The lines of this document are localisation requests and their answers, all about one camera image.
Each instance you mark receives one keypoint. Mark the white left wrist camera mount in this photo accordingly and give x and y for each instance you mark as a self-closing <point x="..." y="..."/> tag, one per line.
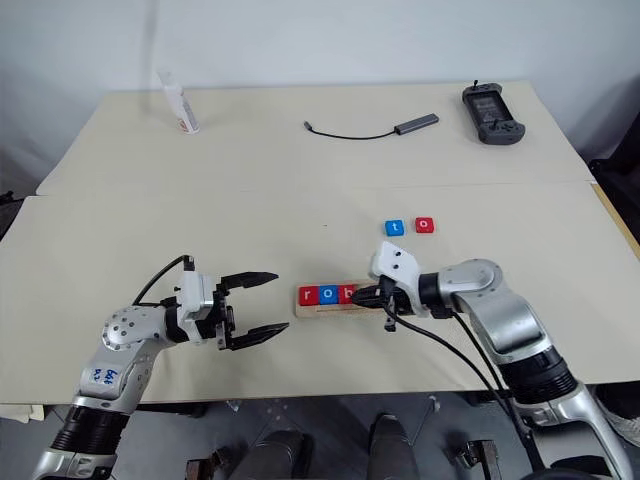
<point x="192" y="294"/>

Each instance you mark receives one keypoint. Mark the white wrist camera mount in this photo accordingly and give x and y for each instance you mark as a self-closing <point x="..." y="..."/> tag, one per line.
<point x="395" y="262"/>
<point x="192" y="294"/>

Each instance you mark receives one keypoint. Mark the blue letter t block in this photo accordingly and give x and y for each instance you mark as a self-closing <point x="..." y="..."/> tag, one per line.
<point x="395" y="227"/>

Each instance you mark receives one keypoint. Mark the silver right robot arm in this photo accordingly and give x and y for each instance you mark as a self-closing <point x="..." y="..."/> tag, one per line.
<point x="510" y="320"/>

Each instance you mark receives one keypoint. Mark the wooden letter tray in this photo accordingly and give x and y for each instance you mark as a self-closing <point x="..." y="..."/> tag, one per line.
<point x="332" y="310"/>

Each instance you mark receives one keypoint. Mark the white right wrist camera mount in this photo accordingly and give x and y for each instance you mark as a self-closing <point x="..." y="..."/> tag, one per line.
<point x="395" y="262"/>

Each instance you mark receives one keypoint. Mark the dark rounded shape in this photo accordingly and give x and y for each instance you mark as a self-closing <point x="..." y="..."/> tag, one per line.
<point x="272" y="455"/>
<point x="392" y="445"/>

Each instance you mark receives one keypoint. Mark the black handheld controller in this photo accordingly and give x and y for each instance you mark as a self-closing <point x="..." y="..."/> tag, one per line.
<point x="492" y="112"/>

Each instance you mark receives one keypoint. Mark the brown black table foot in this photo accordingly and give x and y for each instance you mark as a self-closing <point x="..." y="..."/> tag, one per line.
<point x="205" y="467"/>
<point x="475" y="457"/>

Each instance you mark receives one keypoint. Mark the small dark edge object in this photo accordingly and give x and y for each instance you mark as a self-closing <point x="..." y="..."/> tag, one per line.
<point x="7" y="197"/>

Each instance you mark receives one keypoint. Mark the blue letter o block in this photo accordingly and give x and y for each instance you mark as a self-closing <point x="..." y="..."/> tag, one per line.
<point x="326" y="294"/>

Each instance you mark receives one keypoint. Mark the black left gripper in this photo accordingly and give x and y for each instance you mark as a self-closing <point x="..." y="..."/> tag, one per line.
<point x="224" y="320"/>

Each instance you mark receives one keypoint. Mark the grey mesh shoe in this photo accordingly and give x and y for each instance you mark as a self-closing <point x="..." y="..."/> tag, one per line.
<point x="620" y="415"/>

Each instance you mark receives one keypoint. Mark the red letter r block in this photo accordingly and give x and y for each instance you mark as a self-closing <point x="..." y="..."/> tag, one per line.
<point x="307" y="295"/>

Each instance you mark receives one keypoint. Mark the white tube package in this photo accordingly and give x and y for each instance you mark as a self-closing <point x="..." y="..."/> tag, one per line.
<point x="179" y="102"/>

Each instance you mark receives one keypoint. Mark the red letter b block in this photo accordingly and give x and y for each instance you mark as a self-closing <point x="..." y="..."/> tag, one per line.
<point x="346" y="293"/>

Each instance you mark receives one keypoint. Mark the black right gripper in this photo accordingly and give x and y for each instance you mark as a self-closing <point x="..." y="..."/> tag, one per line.
<point x="389" y="299"/>

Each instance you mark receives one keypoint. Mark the red letter o block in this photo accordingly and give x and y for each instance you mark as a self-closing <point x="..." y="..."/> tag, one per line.
<point x="425" y="225"/>

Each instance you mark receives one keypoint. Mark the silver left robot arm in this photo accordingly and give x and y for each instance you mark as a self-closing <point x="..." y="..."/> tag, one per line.
<point x="125" y="335"/>

